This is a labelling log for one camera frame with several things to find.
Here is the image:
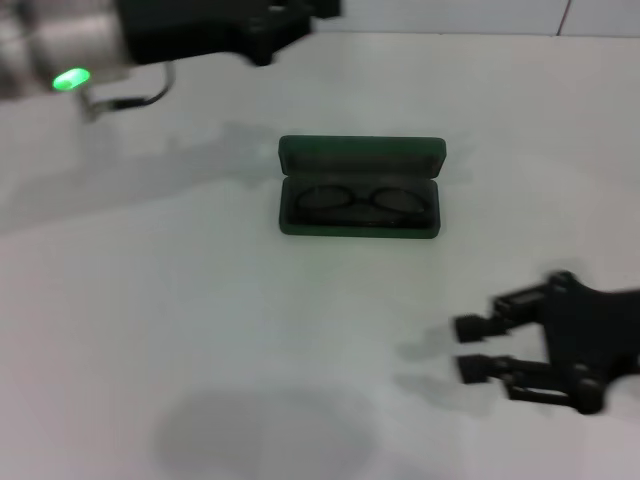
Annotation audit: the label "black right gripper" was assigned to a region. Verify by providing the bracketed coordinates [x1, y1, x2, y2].
[453, 270, 640, 416]

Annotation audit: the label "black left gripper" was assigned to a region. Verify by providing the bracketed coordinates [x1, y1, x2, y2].
[117, 0, 342, 68]

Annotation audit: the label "black glasses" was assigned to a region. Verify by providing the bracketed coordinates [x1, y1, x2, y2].
[296, 184, 433, 227]

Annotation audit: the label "green glasses case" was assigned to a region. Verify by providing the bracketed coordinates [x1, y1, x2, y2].
[277, 134, 448, 239]

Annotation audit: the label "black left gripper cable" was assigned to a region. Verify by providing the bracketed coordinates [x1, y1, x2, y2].
[81, 61, 177, 122]

